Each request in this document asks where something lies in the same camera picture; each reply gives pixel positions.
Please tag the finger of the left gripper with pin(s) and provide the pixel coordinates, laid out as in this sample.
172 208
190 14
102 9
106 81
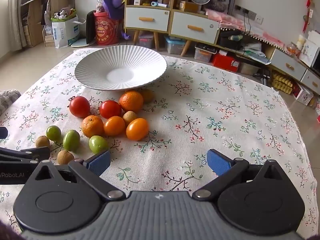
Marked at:
32 155

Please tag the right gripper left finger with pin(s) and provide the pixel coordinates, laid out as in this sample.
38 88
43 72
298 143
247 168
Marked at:
89 171

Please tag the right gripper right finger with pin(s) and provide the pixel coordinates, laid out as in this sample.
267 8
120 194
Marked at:
228 171

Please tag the brown longan front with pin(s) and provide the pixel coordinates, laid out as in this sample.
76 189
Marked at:
64 157

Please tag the brown longan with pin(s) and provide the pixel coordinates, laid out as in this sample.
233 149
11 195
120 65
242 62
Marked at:
42 141
64 157
129 116

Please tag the green tomato oval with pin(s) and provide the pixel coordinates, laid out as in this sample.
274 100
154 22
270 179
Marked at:
71 140

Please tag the orange mandarin front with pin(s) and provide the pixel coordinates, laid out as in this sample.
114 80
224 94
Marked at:
92 125

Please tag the orange mandarin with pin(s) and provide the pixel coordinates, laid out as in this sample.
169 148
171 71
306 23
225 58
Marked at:
92 125
131 101

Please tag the orange tomato round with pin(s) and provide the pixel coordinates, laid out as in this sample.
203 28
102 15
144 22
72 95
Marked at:
114 126

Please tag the green tomato small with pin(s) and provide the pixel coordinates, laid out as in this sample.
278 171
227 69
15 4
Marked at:
53 133

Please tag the orange tomato oval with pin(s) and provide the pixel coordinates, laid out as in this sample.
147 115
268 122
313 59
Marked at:
137 129

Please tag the red tomato with stem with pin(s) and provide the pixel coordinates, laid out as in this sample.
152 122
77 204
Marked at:
79 106

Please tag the yellow-orange fruit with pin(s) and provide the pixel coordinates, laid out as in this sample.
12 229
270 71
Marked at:
147 95

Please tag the grey knitted cushion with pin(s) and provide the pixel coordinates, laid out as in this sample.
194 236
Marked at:
7 98

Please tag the floral tablecloth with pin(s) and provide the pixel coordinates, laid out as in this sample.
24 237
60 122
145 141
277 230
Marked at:
195 107

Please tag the red box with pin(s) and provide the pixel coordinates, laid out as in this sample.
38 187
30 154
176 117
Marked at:
225 62

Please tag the white ribbed plate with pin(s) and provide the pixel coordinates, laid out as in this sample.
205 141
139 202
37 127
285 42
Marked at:
118 68

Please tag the low side cabinet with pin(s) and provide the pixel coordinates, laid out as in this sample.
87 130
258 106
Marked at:
293 67

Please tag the clear storage box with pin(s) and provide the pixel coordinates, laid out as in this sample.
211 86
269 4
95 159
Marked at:
174 45

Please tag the white paper bag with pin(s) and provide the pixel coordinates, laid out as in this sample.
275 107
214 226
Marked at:
65 33

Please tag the red snack bucket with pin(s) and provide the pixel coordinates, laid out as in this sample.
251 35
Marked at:
106 29

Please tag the pink cloth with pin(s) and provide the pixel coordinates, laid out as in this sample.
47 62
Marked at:
247 26

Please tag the wooden cabinet with drawers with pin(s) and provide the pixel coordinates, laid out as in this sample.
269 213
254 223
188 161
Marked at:
192 27

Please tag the wooden bookshelf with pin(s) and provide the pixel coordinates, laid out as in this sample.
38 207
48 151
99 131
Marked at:
36 19

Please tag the purple plush toy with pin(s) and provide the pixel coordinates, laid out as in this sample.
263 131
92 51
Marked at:
115 8

